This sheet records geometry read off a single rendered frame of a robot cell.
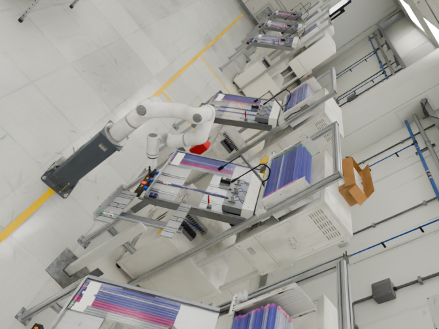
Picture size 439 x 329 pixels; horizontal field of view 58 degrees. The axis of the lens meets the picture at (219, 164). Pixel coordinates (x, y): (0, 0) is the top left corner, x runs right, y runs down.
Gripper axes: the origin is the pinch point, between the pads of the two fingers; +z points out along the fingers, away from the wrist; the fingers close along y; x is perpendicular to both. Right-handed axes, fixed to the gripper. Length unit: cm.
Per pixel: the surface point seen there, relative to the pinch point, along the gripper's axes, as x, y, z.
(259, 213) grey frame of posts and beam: 82, 25, -6
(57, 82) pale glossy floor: -126, -85, -17
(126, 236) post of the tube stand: 4, 53, 14
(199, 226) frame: 37, -10, 46
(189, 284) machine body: 41, 21, 77
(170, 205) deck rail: 21.6, 21.0, 7.6
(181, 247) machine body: 31, 18, 45
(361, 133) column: 189, -295, 61
